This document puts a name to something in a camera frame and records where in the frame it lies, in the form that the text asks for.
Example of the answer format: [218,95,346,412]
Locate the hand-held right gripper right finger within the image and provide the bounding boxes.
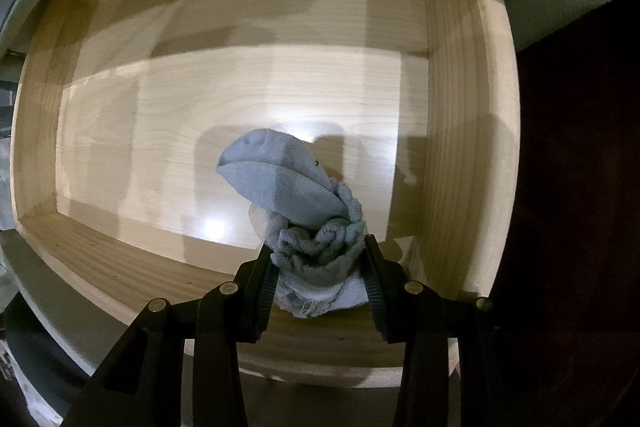
[364,232,546,427]

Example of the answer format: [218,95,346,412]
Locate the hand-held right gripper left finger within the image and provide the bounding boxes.
[65,239,276,427]

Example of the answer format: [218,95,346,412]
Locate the grey sock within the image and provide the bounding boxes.
[216,128,371,319]

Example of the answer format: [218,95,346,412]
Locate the wooden drawer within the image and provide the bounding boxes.
[2,0,522,427]

